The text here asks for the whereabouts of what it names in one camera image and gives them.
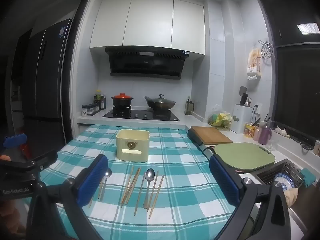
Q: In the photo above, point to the pink cup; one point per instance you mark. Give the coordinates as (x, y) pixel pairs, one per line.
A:
(256, 133)

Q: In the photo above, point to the black wok with glass lid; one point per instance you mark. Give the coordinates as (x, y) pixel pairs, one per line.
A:
(160, 103)

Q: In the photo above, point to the white wall cabinet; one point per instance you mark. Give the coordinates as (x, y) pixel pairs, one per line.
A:
(150, 22)

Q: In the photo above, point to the hanging yellow printed bag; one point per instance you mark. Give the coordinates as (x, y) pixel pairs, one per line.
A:
(254, 63)

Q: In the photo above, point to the large steel spoon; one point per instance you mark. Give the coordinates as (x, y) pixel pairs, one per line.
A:
(149, 176)

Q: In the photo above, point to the teal dish cloth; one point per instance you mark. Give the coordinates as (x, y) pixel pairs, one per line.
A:
(308, 177)

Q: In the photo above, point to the purple cup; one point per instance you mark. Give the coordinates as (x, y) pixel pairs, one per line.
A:
(264, 136)

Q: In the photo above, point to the spice bottles group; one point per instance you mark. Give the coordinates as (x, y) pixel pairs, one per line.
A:
(90, 109)

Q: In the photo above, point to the yellow printed cup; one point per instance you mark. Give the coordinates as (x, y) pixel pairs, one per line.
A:
(249, 130)

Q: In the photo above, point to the small steel spoon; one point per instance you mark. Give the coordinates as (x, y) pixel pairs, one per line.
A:
(107, 173)

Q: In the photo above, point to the cream utensil holder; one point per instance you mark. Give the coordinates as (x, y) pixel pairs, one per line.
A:
(132, 145)

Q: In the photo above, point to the grey spatula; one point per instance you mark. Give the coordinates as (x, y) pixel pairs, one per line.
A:
(243, 90)

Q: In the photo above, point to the wall outlet with plug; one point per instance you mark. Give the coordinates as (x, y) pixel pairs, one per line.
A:
(257, 107)

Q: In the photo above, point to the teal checked tablecloth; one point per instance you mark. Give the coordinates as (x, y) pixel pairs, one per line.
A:
(180, 180)

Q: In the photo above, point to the green cutting board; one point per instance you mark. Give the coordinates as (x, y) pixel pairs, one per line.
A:
(243, 155)

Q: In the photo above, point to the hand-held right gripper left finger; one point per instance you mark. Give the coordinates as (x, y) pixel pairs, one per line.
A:
(92, 180)

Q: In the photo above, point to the wooden cutting board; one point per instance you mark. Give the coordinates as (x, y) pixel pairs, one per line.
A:
(212, 135)

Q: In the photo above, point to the dark window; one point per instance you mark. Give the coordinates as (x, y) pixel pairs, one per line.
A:
(295, 85)

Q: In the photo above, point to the white knife holder box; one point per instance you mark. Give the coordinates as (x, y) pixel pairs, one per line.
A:
(241, 118)

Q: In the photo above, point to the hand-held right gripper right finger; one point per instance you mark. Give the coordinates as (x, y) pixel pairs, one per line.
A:
(223, 181)

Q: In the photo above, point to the yellow cap oil bottle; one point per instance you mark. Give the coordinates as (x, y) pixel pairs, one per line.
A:
(97, 97)

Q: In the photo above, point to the plastic bag of sponges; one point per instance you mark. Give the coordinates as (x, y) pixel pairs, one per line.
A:
(220, 120)

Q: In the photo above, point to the person's left hand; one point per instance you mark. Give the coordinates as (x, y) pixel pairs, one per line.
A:
(8, 215)

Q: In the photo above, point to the clear drinking glass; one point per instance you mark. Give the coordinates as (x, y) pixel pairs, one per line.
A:
(272, 145)

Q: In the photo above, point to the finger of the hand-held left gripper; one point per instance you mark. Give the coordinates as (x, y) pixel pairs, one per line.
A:
(14, 140)
(45, 158)

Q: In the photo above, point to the dark sauce bottle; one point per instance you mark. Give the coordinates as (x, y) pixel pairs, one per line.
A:
(102, 102)

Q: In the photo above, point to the stainless steel sink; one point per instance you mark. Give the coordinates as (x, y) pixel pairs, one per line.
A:
(270, 173)

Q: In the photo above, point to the blue white patterned plate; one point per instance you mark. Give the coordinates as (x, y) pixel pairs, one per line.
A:
(283, 182)

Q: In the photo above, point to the dark refrigerator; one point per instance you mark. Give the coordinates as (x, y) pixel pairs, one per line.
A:
(45, 80)

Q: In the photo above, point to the dark tinted water pitcher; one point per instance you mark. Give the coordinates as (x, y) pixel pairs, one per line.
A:
(189, 108)

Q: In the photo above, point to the black gas hob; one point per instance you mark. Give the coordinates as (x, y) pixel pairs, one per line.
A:
(140, 116)

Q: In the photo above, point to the red lidded clay pot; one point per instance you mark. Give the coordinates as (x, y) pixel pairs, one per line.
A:
(122, 100)

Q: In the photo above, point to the garlic bulb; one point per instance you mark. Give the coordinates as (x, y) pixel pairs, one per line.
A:
(283, 132)
(277, 130)

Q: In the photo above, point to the black range hood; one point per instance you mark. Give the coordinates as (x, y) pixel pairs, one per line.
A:
(147, 62)

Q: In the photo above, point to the black scissors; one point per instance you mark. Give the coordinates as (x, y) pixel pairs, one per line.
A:
(303, 145)

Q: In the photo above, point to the beige cup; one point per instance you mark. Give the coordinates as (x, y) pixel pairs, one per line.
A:
(316, 147)

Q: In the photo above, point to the beige sponge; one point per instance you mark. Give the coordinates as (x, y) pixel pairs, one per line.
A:
(292, 196)

